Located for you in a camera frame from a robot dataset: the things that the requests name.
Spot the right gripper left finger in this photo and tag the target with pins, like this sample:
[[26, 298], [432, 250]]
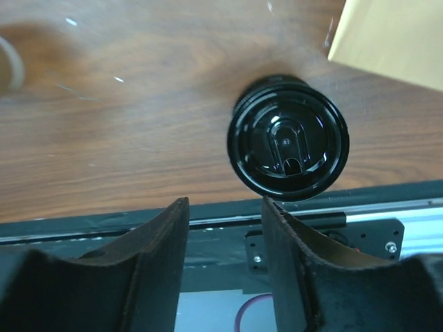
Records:
[[130, 284]]

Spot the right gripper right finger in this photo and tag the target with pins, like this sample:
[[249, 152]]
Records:
[[318, 284]]

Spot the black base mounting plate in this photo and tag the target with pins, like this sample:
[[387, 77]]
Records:
[[225, 249]]

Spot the stack of black lids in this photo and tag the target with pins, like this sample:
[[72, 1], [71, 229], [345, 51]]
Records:
[[286, 140]]

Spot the cardboard cup carrier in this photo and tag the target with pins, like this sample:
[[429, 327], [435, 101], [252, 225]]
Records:
[[12, 68]]

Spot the brown paper bag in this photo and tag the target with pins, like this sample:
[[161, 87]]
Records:
[[401, 40]]

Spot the aluminium frame rail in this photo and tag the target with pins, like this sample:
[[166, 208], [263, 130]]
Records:
[[413, 227]]

